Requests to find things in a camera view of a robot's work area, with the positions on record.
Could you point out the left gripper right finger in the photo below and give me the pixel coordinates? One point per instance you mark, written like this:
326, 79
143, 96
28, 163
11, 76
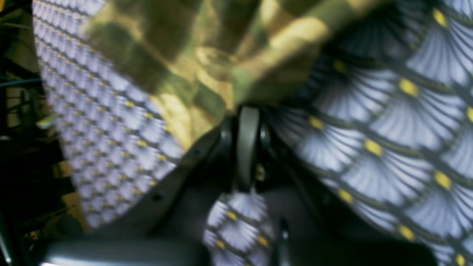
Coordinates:
312, 227

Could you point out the purple fan-pattern table cloth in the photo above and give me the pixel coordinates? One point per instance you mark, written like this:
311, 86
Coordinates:
384, 121

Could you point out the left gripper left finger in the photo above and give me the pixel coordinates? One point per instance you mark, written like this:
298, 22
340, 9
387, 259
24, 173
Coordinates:
161, 229

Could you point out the camouflage T-shirt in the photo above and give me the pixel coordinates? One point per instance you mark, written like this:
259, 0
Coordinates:
201, 59

